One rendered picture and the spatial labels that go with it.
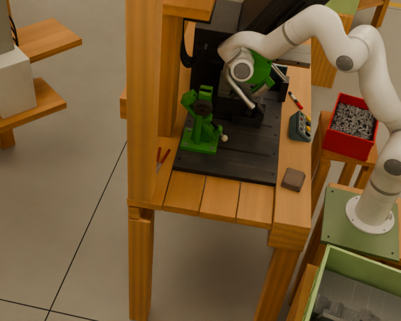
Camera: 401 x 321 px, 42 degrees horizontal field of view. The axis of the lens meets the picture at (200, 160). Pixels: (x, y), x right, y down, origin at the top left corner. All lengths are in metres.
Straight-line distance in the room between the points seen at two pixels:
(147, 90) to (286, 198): 0.73
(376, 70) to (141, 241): 1.12
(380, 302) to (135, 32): 1.20
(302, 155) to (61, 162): 1.73
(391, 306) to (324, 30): 0.95
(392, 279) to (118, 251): 1.56
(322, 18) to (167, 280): 1.65
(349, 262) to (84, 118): 2.37
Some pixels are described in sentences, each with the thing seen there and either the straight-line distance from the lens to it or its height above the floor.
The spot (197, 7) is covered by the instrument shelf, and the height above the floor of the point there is 1.54.
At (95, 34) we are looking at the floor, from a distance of 4.70.
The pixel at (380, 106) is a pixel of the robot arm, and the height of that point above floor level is 1.39.
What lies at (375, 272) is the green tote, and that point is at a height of 0.92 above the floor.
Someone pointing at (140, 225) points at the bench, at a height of 0.74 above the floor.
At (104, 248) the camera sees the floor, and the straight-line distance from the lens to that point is 2.98.
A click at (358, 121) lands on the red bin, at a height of 0.87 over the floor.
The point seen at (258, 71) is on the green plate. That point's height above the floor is 1.13.
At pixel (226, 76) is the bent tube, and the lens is 2.28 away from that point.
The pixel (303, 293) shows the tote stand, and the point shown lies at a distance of 1.96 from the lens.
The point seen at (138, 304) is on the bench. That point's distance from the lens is 2.60.
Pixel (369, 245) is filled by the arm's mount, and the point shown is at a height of 0.87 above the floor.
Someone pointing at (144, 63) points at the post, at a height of 1.49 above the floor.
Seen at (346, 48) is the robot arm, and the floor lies 1.57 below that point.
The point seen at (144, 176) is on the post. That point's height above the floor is 1.01.
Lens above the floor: 2.38
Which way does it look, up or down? 43 degrees down
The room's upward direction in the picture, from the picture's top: 7 degrees clockwise
